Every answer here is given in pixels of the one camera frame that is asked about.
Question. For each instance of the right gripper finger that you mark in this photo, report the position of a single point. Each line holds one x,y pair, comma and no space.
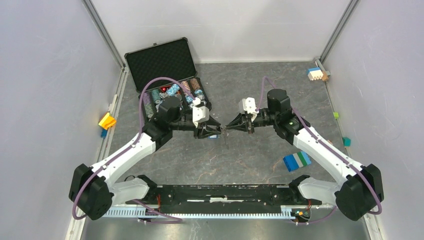
238,120
241,128

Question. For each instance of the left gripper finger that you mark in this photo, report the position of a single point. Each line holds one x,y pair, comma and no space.
206,133
212,122

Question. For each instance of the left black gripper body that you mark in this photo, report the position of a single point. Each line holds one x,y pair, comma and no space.
197,132

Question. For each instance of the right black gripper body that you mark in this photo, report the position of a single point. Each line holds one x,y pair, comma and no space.
250,124

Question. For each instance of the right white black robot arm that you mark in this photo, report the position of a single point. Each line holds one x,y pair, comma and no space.
356,190

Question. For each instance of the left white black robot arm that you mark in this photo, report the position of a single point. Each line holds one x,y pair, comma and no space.
94,189

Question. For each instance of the blue green white brick stack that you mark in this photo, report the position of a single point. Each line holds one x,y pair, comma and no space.
296,160

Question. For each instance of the black poker chip case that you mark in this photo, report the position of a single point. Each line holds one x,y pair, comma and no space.
164,70

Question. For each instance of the blue white brick block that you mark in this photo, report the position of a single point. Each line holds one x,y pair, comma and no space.
315,73

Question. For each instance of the yellow orange block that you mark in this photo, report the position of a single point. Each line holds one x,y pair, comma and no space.
107,121

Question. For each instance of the small blue block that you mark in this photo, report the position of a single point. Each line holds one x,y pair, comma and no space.
104,133

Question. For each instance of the small teal cube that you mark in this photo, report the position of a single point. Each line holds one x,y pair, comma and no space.
346,141

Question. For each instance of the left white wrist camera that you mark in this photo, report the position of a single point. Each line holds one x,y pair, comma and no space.
200,113

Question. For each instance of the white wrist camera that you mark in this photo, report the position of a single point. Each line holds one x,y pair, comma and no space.
200,113
248,106

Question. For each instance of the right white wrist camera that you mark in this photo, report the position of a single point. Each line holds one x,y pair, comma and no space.
248,106

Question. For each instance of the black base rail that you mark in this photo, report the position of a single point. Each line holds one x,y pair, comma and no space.
224,198

